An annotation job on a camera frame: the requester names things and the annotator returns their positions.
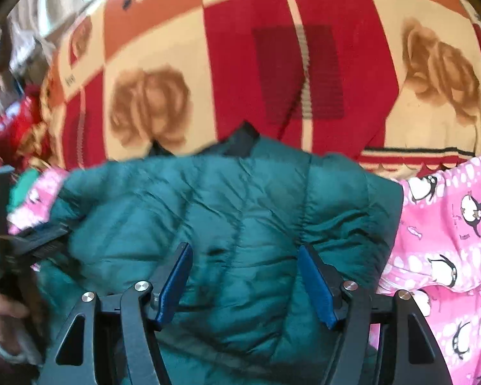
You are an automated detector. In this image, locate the person's left hand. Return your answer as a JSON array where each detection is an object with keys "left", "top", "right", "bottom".
[{"left": 0, "top": 284, "right": 44, "bottom": 365}]

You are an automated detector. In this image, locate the green garment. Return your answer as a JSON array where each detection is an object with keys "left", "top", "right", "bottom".
[{"left": 7, "top": 168, "right": 40, "bottom": 213}]

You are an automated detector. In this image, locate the red orange rose blanket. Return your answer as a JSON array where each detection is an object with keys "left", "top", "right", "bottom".
[{"left": 41, "top": 0, "right": 481, "bottom": 178}]

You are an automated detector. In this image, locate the beige curtain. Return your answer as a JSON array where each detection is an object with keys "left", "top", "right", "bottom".
[{"left": 0, "top": 0, "right": 94, "bottom": 70}]

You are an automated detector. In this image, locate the red clothes pile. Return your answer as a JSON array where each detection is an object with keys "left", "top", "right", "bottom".
[{"left": 0, "top": 85, "right": 51, "bottom": 174}]

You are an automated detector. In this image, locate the pink penguin quilt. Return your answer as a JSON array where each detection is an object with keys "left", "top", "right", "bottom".
[{"left": 5, "top": 148, "right": 481, "bottom": 385}]

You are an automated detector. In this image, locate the dark green puffer jacket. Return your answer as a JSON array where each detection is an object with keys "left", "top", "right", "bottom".
[{"left": 38, "top": 138, "right": 403, "bottom": 384}]

